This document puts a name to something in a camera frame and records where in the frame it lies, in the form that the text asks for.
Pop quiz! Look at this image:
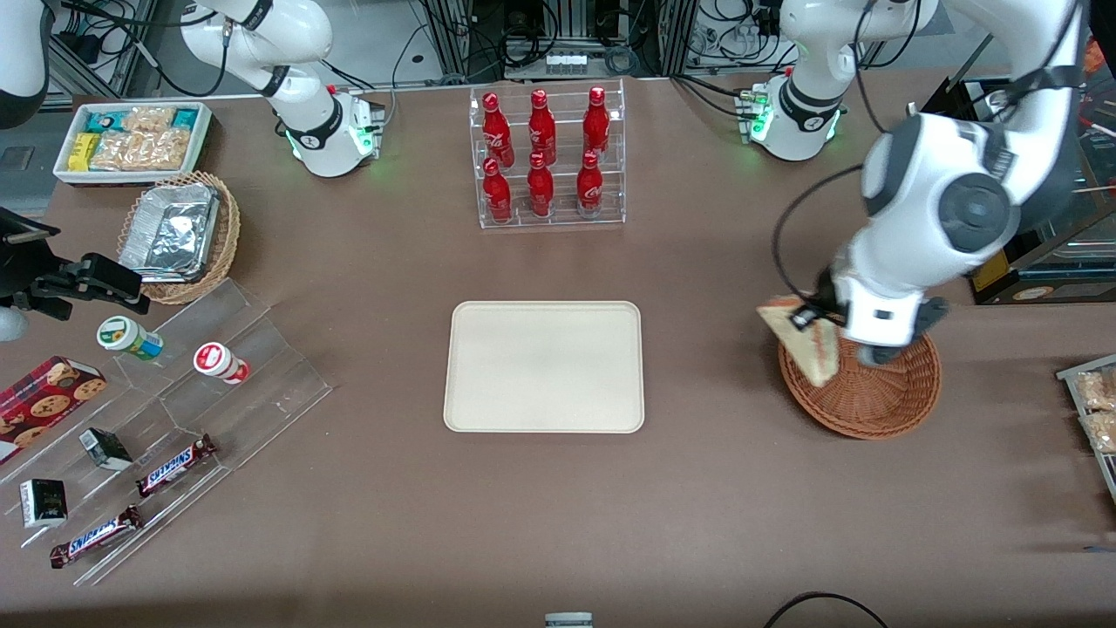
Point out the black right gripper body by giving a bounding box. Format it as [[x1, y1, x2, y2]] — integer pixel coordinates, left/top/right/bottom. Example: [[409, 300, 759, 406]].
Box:
[[0, 208, 88, 320]]

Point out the triangle sandwich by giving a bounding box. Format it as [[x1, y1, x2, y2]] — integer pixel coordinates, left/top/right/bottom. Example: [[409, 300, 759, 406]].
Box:
[[756, 294, 840, 388]]

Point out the silver foil tray stack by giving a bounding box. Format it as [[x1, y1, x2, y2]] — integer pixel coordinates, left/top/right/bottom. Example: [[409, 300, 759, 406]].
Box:
[[119, 183, 221, 284]]

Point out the brown round wicker basket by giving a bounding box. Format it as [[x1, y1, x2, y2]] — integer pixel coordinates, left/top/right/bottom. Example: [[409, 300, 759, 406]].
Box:
[[778, 327, 942, 440]]

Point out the light tan wicker basket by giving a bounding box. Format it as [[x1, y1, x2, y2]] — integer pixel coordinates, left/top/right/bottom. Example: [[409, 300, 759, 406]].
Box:
[[117, 171, 242, 306]]

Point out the grey metal snack tray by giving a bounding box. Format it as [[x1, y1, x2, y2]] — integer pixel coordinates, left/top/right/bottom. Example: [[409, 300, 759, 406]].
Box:
[[1056, 352, 1116, 507]]

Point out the cream rectangular serving tray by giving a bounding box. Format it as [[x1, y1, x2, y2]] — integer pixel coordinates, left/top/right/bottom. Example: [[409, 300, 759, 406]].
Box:
[[443, 301, 645, 434]]

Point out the green lid yogurt cup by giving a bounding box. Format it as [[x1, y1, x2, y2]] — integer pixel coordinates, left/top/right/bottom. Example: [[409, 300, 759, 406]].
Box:
[[96, 316, 165, 362]]

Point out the white plastic snack bin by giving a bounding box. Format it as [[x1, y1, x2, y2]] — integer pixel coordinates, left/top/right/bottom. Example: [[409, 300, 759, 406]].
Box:
[[54, 101, 214, 188]]

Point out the red plaid cookie box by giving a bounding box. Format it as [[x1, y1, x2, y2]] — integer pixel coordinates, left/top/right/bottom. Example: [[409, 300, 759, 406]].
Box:
[[0, 355, 108, 466]]

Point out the clear cracker bag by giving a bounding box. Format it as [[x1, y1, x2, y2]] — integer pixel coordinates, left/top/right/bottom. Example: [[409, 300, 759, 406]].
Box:
[[90, 129, 194, 173], [120, 106, 178, 134]]

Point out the red lid yogurt cup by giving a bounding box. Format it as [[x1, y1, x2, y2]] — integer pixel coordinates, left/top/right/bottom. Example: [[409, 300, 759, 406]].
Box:
[[193, 342, 251, 386]]

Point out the small black white carton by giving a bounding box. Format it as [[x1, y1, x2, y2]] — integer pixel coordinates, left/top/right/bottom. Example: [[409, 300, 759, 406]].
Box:
[[19, 478, 69, 529], [78, 427, 133, 472]]

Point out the clear acrylic stepped display stand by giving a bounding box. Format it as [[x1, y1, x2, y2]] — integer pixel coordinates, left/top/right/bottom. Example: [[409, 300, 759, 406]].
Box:
[[0, 277, 333, 587]]

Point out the Snickers chocolate bar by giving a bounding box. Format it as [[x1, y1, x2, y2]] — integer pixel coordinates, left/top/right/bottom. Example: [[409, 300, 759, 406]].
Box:
[[135, 433, 218, 499], [49, 505, 144, 570]]

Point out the clear fried snack bag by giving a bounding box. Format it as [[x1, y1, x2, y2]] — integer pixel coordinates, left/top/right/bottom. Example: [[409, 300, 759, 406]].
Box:
[[1074, 368, 1116, 413], [1079, 410, 1116, 454]]

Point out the red cola bottle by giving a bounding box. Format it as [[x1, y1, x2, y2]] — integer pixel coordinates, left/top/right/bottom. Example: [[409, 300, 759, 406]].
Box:
[[482, 157, 514, 223], [527, 153, 555, 219], [582, 85, 610, 158], [527, 88, 557, 165], [482, 92, 514, 168], [576, 150, 604, 219]]

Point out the clear acrylic bottle rack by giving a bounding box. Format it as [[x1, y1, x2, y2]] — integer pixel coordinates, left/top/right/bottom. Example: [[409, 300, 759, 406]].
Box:
[[469, 78, 627, 230]]

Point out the black arm-mounted cable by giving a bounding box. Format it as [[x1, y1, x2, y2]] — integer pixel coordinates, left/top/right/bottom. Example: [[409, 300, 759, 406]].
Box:
[[771, 162, 868, 306]]

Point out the black loose cable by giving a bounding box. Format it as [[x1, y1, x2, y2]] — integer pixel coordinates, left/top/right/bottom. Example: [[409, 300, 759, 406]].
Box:
[[764, 591, 890, 628]]

